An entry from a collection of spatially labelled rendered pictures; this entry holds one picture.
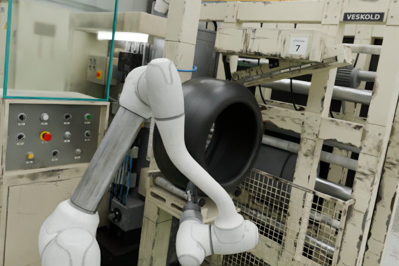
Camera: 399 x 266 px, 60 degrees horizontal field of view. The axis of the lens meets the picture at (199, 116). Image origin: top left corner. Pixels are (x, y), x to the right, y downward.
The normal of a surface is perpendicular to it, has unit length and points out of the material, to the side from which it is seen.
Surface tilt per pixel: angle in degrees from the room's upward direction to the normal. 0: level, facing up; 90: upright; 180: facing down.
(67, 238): 5
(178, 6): 90
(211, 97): 55
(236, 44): 90
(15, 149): 90
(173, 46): 90
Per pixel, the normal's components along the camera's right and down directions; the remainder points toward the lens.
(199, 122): 0.05, -0.14
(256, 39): -0.69, 0.00
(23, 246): 0.71, 0.19
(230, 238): -0.06, 0.12
